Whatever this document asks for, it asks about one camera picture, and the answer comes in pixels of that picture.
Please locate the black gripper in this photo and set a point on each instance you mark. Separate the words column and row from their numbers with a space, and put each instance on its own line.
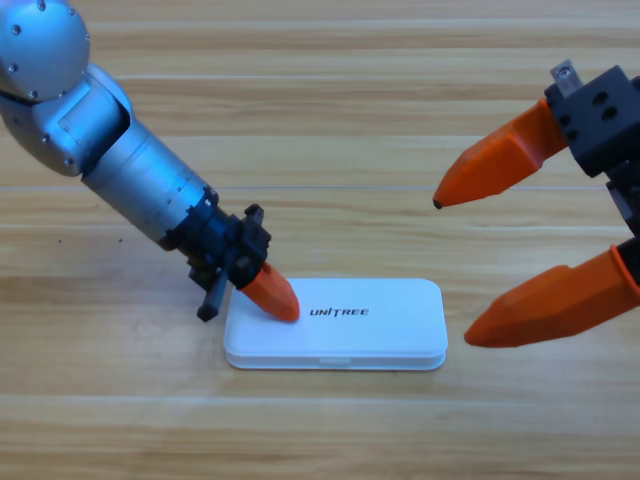
column 235, row 245
column 605, row 120

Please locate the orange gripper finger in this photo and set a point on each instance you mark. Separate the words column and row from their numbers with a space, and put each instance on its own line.
column 550, row 305

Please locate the white Unitree pencil case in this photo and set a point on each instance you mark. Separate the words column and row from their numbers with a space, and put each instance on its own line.
column 380, row 330

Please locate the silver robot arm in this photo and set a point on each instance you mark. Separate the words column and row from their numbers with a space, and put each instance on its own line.
column 140, row 170

